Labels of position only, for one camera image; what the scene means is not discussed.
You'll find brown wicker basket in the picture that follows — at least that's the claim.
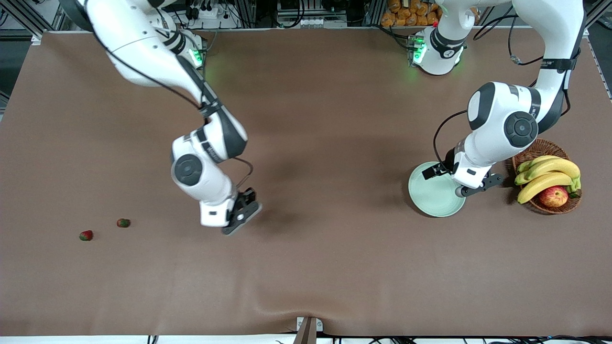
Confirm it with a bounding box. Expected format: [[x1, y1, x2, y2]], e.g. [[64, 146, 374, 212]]
[[512, 138, 582, 215]]

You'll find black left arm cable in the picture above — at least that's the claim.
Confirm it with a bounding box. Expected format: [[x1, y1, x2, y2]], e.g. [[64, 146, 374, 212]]
[[433, 12, 546, 165]]

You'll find brown table cloth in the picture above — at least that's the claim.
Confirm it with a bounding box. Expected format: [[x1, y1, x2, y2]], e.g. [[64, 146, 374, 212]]
[[0, 26, 612, 337]]

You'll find light green plate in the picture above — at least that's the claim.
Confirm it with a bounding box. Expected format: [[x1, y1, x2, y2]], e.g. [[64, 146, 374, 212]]
[[408, 161, 467, 218]]

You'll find metal table bracket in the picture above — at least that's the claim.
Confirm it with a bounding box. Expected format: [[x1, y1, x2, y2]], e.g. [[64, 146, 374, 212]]
[[295, 316, 324, 344]]

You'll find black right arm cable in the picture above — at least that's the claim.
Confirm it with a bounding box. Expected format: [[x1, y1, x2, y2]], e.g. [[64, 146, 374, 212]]
[[88, 21, 255, 189]]

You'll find white power strip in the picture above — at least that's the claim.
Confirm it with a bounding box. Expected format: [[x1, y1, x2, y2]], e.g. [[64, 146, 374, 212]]
[[188, 4, 229, 21]]

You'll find white terminal strip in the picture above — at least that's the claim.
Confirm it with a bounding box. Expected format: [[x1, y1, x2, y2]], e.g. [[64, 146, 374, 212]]
[[295, 17, 348, 28]]

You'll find red apple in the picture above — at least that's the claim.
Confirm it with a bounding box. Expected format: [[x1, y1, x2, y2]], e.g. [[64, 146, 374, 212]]
[[539, 186, 569, 208]]

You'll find aluminium frame post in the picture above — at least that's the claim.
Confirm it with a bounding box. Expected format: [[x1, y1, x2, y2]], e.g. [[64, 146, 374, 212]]
[[0, 0, 65, 39], [586, 0, 612, 30]]

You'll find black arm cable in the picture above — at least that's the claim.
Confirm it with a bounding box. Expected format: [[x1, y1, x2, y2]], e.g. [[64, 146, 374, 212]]
[[88, 21, 255, 189], [433, 12, 546, 165]]

